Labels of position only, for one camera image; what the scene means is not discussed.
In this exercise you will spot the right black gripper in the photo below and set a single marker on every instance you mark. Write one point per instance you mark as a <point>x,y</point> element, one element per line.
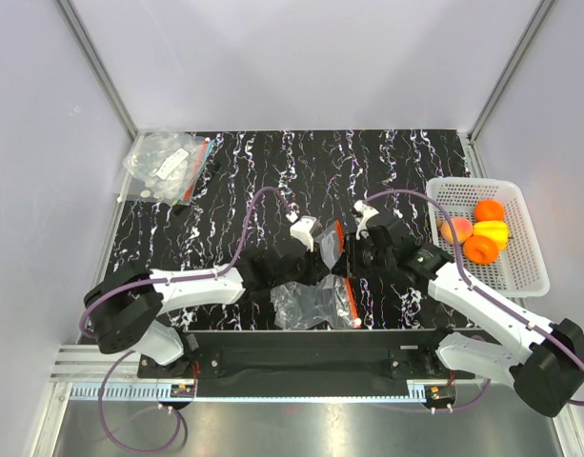
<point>349,265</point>

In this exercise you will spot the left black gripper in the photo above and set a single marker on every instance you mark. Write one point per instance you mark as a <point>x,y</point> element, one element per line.
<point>317,269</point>

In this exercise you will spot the clear zip bag orange zipper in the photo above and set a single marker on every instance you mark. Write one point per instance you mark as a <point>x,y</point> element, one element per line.
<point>299,307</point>

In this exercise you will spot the peach fruit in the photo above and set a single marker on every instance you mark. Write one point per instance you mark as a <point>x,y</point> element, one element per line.
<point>460,230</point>

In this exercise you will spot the orange fruit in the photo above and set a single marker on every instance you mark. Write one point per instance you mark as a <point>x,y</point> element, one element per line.
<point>480,250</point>
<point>489,210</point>

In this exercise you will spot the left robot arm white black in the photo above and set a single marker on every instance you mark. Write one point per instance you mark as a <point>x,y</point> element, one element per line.
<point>123,309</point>

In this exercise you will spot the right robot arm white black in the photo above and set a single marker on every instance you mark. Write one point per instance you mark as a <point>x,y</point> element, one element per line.
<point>541,361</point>

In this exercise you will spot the stack of spare zip bags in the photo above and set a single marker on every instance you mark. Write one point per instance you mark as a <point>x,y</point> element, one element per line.
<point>164,167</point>

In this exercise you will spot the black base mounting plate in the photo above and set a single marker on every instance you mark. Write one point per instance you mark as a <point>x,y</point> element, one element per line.
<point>310,361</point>

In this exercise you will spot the black marbled table mat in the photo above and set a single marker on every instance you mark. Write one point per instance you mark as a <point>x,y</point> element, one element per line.
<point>321,173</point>

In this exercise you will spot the yellow bell pepper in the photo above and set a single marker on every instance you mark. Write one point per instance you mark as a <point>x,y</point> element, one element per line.
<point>495,230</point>

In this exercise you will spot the white plastic mesh basket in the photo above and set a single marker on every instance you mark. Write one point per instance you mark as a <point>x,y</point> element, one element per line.
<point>519,270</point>

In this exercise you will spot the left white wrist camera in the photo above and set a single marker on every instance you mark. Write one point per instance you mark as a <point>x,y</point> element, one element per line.
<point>303,229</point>

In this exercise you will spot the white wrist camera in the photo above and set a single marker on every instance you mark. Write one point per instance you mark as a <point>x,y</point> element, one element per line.
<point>364,213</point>
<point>303,229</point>

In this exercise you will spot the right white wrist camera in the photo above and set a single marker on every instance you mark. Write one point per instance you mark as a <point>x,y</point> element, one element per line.
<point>364,213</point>

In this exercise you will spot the right aluminium frame post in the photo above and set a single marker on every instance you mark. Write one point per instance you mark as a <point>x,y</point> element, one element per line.
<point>537,20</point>

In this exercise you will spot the aluminium frame post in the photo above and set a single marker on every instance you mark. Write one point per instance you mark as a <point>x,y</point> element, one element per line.
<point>82,37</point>
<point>537,20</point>

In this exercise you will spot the white slotted cable duct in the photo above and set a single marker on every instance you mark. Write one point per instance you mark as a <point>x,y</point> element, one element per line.
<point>173,393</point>

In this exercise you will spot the left aluminium frame post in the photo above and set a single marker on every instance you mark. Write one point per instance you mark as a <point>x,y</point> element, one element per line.
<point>82,37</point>

